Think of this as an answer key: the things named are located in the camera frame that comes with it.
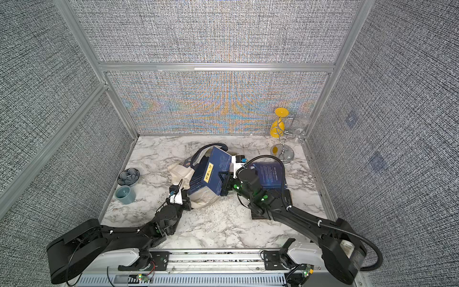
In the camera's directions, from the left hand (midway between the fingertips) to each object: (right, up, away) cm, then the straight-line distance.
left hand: (189, 186), depth 82 cm
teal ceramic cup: (-35, -6, +10) cm, 37 cm away
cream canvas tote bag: (-4, +6, +2) cm, 8 cm away
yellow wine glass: (+43, +28, +10) cm, 53 cm away
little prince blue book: (+40, +4, +14) cm, 43 cm away
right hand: (+14, +9, -7) cm, 17 cm away
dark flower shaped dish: (-37, +2, +16) cm, 40 cm away
